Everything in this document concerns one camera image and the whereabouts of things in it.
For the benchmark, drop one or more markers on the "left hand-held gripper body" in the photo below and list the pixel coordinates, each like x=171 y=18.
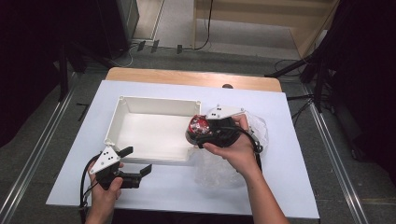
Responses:
x=106 y=161

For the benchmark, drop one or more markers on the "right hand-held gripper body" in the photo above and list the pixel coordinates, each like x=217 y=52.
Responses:
x=224 y=135

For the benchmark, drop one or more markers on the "red shiny round packet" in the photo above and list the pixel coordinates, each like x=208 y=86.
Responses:
x=199 y=126

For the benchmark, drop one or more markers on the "clear plastic bag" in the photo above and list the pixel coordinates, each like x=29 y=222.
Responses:
x=218 y=172

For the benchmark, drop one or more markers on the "white plastic box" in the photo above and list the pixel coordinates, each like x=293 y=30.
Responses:
x=155 y=133

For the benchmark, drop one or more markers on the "person's right hand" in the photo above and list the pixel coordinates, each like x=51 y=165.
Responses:
x=238 y=155

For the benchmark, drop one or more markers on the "person's left hand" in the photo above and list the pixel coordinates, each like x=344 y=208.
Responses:
x=104 y=200

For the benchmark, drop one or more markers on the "dark table grommet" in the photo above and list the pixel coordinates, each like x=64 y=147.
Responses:
x=227 y=86

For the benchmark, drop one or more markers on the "white table mat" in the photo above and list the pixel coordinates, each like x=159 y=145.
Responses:
x=186 y=199

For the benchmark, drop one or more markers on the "person's dark lap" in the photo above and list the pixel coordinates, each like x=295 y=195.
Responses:
x=186 y=219

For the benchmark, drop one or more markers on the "small black floor block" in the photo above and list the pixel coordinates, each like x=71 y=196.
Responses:
x=141 y=45
x=154 y=46
x=179 y=48

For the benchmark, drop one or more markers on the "black stand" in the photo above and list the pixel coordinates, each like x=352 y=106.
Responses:
x=63 y=77
x=320 y=77

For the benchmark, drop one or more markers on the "light wooden shelf unit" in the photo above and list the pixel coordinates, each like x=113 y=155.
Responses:
x=243 y=21

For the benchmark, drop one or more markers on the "dark cabinet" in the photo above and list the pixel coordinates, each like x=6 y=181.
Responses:
x=115 y=28

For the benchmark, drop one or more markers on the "black curtain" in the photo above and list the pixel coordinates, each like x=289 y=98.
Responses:
x=25 y=62
x=367 y=46

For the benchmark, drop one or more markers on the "metal floor rail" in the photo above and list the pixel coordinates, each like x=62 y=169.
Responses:
x=34 y=155
x=330 y=155

